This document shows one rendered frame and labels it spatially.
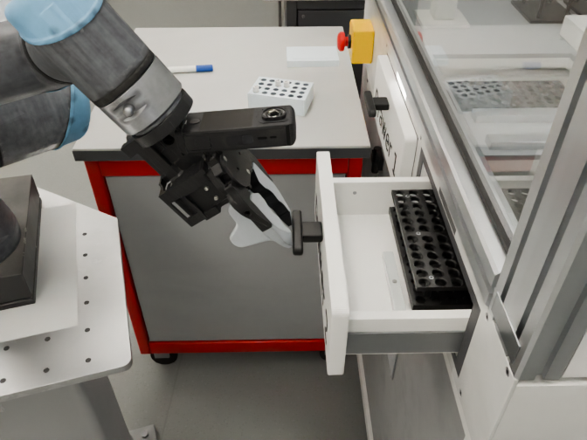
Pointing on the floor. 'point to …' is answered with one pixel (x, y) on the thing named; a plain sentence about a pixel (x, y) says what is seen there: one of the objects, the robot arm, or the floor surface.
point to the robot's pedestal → (58, 309)
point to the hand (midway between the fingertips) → (289, 225)
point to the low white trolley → (134, 244)
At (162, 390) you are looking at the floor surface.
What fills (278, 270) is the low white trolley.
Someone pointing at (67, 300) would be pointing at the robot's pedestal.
